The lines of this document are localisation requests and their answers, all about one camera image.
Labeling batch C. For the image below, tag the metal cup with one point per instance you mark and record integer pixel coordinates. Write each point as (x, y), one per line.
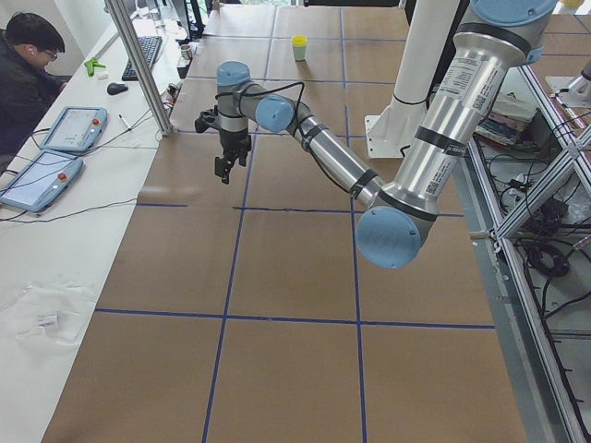
(186, 52)

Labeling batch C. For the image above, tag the blue teach pendant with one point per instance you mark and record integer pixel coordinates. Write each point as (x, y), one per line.
(76, 129)
(42, 181)

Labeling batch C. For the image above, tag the black computer mouse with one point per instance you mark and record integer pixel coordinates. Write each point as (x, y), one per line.
(116, 88)

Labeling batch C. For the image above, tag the green plastic tool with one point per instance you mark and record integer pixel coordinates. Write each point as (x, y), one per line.
(92, 65)

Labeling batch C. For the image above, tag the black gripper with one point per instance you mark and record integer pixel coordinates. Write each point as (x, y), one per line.
(232, 140)

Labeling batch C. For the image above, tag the clear plastic bag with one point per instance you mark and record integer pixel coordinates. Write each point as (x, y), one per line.
(48, 317)

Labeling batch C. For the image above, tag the black marker pen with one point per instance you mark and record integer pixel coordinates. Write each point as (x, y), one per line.
(125, 122)

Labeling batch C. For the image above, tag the light green cup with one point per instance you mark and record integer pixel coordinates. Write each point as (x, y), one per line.
(299, 53)

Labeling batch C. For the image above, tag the stack of books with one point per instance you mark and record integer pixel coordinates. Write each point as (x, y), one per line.
(507, 120)

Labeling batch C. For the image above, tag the black keyboard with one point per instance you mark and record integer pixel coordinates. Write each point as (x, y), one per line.
(150, 47)

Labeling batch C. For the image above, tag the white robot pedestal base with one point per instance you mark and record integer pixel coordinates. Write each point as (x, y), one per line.
(428, 52)

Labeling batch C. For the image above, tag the aluminium frame post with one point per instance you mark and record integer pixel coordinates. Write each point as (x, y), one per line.
(126, 30)

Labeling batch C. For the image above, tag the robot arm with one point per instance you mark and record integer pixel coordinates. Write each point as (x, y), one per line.
(456, 56)

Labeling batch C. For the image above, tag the lower blue teach pendant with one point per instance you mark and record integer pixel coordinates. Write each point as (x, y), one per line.
(42, 181)

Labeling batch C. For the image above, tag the upper blue teach pendant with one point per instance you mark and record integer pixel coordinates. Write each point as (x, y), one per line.
(76, 129)

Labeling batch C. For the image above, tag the seated person in black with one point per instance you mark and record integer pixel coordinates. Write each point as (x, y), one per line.
(29, 43)

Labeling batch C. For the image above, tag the yellow cup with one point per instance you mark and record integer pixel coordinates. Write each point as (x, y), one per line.
(299, 41)

